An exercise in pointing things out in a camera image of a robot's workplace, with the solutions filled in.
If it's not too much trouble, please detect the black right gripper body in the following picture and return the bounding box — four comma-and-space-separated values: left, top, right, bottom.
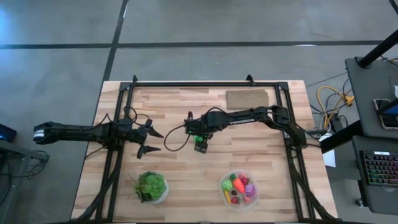
184, 115, 216, 136

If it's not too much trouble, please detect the yellow cable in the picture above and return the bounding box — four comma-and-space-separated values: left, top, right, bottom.
316, 86, 356, 129

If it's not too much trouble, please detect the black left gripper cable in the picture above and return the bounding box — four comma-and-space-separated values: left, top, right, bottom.
104, 105, 150, 126

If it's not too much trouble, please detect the black backlit keyboard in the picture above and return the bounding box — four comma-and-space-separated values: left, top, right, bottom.
359, 150, 398, 187

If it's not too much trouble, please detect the white faceted plant pot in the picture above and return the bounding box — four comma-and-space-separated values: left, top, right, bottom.
151, 179, 170, 205

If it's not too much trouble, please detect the clear plastic tupperware tub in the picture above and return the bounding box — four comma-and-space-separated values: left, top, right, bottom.
218, 169, 260, 210

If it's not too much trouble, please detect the grey side desk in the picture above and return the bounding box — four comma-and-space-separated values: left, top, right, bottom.
344, 55, 398, 216

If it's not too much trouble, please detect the black diagonal pole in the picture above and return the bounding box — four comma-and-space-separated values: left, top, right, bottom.
357, 29, 398, 68

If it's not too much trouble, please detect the purple white striped toy onion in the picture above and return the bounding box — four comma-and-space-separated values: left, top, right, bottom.
244, 184, 257, 198

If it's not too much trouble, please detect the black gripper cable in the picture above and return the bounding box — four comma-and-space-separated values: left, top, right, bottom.
163, 123, 191, 152
104, 105, 150, 126

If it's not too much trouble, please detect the green succulent plant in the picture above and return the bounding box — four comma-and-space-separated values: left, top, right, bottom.
133, 170, 167, 203

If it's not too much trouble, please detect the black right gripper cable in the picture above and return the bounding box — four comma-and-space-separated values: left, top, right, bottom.
163, 123, 191, 152

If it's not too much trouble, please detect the white paper sheet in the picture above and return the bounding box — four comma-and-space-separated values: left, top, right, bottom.
318, 133, 337, 169

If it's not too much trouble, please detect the orange toy carrot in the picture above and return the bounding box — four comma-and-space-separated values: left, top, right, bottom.
229, 174, 246, 194

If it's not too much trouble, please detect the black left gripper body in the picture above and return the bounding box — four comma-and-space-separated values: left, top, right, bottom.
124, 125, 150, 146

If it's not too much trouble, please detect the dark device with blue light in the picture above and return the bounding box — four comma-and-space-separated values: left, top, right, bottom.
0, 123, 17, 144

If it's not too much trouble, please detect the black smartphone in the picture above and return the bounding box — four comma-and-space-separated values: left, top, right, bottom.
373, 98, 398, 129

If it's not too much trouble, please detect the black aluminium rig frame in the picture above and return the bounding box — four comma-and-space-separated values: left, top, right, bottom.
70, 73, 341, 224

